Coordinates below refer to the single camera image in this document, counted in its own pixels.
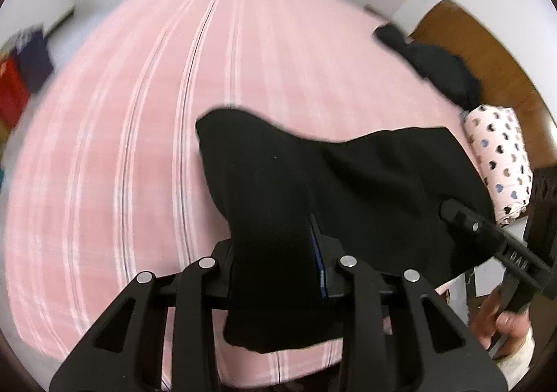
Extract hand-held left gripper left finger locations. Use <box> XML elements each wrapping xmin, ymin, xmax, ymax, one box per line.
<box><xmin>50</xmin><ymin>240</ymin><xmax>236</xmax><ymax>392</ymax></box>

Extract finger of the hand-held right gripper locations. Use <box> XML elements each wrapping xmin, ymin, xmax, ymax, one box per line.
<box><xmin>439</xmin><ymin>198</ymin><xmax>501</xmax><ymax>247</ymax></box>

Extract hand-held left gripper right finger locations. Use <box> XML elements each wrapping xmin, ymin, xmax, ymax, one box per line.
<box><xmin>309</xmin><ymin>213</ymin><xmax>510</xmax><ymax>392</ymax></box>

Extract black pants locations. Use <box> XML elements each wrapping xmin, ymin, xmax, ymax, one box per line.
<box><xmin>195</xmin><ymin>108</ymin><xmax>497</xmax><ymax>353</ymax></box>

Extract person's right hand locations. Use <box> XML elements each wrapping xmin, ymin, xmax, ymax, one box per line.
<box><xmin>472</xmin><ymin>288</ymin><xmax>534</xmax><ymax>351</ymax></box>

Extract heart print pillow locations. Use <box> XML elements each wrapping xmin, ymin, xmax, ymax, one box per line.
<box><xmin>460</xmin><ymin>104</ymin><xmax>535</xmax><ymax>227</ymax></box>

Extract dark clothes pile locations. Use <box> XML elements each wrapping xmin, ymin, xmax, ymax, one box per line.
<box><xmin>373</xmin><ymin>23</ymin><xmax>483</xmax><ymax>111</ymax></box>

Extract wooden headboard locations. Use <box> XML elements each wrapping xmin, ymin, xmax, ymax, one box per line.
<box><xmin>409</xmin><ymin>0</ymin><xmax>557</xmax><ymax>175</ymax></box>

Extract pink striped bed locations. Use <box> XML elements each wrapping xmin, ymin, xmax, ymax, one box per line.
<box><xmin>4</xmin><ymin>0</ymin><xmax>475</xmax><ymax>390</ymax></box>

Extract dark furniture frame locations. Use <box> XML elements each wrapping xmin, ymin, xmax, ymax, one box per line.
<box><xmin>522</xmin><ymin>166</ymin><xmax>557</xmax><ymax>271</ymax></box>

